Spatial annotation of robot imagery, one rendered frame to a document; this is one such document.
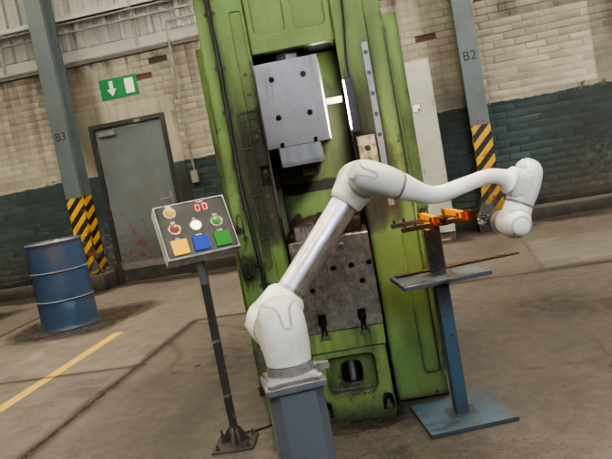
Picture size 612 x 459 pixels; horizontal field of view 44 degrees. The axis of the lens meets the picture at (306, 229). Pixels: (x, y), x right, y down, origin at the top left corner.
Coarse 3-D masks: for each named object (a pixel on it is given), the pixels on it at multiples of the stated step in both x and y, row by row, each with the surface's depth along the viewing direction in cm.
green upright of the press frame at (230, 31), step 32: (192, 0) 369; (224, 0) 367; (224, 32) 369; (224, 64) 371; (256, 64) 387; (224, 128) 374; (256, 128) 374; (224, 160) 376; (256, 160) 376; (256, 192) 377; (256, 224) 379; (288, 224) 407; (256, 256) 381; (288, 256) 380; (256, 288) 383
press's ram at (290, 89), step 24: (264, 72) 356; (288, 72) 356; (312, 72) 355; (264, 96) 358; (288, 96) 357; (312, 96) 356; (264, 120) 359; (288, 120) 358; (312, 120) 358; (288, 144) 360
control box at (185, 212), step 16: (160, 208) 350; (176, 208) 352; (192, 208) 354; (208, 208) 356; (224, 208) 358; (160, 224) 347; (176, 224) 348; (208, 224) 352; (224, 224) 354; (160, 240) 346; (192, 256) 343; (208, 256) 349
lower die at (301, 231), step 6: (312, 216) 397; (300, 222) 386; (306, 222) 369; (312, 222) 363; (294, 228) 364; (300, 228) 364; (306, 228) 364; (312, 228) 364; (300, 234) 364; (306, 234) 364
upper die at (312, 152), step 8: (304, 144) 359; (312, 144) 359; (320, 144) 359; (280, 152) 360; (288, 152) 360; (296, 152) 360; (304, 152) 360; (312, 152) 359; (320, 152) 359; (288, 160) 361; (296, 160) 360; (304, 160) 360; (312, 160) 360; (320, 160) 360
